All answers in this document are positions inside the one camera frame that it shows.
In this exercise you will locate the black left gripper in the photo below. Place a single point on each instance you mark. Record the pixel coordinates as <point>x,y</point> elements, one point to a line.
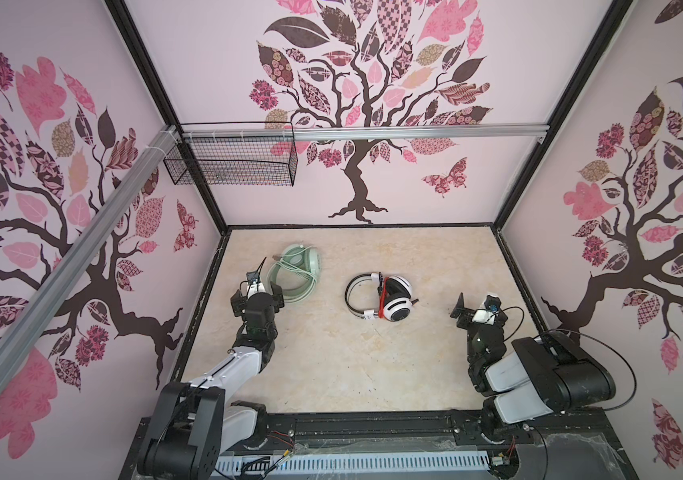
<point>239,305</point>

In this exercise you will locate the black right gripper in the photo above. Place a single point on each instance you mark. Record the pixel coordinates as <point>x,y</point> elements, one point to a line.
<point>467,315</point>

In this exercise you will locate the mint green over-ear headphones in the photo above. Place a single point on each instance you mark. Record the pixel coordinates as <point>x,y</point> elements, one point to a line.
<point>301,261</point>

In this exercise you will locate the white black over-ear headphones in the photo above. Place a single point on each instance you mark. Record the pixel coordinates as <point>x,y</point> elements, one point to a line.
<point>395,295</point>

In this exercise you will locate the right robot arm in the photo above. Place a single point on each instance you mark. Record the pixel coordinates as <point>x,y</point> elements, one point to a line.
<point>526,378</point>

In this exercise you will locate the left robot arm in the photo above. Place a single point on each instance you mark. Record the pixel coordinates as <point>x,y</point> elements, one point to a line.
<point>194,422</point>

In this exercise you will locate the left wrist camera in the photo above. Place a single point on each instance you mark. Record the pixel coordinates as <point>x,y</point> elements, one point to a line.
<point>254,284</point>

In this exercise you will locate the black wire basket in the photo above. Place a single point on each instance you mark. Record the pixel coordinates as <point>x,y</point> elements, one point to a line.
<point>234,153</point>

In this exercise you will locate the aluminium rail back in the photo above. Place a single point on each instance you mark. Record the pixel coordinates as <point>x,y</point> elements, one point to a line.
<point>374,133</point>

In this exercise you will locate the aluminium rail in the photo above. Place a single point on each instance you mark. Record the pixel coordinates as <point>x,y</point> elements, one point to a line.
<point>374,133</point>
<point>22,335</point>

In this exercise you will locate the white slotted cable duct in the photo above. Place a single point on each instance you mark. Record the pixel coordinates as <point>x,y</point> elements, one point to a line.
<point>306,465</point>

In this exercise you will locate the aluminium rail left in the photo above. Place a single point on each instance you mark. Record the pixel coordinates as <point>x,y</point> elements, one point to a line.
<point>22,335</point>

